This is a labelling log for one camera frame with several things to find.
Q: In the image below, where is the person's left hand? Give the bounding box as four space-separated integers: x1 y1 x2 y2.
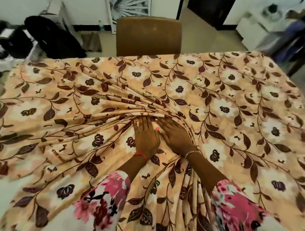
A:
133 116 161 160

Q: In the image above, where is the person's right hand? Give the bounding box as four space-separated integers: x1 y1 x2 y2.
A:
156 115 200 157

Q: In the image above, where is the beige floral bedsheet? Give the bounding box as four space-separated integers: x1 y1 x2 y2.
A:
0 51 305 231

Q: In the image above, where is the person's right forearm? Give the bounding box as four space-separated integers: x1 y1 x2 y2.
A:
186 152 230 194

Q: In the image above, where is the person's left forearm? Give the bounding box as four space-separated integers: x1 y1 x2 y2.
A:
116 154 147 182

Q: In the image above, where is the pink floral white garment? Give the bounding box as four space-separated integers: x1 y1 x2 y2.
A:
54 171 283 231

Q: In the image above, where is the brown upholstered chair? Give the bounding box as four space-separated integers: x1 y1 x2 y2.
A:
116 17 182 57

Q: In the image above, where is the brown cloth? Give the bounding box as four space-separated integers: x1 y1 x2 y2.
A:
81 32 103 52

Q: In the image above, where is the framed leaf print picture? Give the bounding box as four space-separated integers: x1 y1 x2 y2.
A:
106 0 152 19

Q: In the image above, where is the white washing machine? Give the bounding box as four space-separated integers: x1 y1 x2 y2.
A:
235 0 299 52

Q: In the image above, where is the black jacket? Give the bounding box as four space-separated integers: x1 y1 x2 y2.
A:
24 15 88 59

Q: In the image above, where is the black and white bag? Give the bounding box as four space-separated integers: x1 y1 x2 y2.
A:
0 20 34 60

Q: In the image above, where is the red thread bracelet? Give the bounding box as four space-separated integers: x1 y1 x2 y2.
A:
133 150 148 165

